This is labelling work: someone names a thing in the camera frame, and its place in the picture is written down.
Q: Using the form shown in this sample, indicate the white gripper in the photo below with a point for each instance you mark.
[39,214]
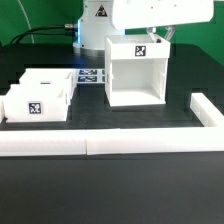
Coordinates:
[130,14]

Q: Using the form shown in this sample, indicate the white drawer cabinet frame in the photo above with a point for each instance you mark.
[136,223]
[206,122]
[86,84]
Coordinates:
[136,70]

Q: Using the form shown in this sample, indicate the white rear drawer box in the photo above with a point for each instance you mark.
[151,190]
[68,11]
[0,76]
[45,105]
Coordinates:
[49,76]

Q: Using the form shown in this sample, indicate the white right fence bar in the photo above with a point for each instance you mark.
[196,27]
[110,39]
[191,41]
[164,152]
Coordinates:
[205,111]

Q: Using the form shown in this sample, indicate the white drawer box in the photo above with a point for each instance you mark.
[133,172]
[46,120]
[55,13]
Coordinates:
[38,103]
[49,76]

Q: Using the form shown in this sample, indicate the white front fence bar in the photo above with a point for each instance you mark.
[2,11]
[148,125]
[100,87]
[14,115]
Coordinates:
[111,141]

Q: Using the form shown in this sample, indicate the white left fence bar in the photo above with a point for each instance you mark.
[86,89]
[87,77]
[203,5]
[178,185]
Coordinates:
[2,111]

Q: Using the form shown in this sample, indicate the white front drawer box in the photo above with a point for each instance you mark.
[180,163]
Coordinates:
[38,103]

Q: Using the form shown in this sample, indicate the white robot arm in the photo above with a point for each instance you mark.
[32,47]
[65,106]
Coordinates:
[94,25]

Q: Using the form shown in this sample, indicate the white fence bar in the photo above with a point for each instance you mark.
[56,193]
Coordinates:
[111,141]
[2,111]
[205,111]

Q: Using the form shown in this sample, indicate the white marker tag sheet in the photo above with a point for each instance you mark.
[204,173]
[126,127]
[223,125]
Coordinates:
[90,76]

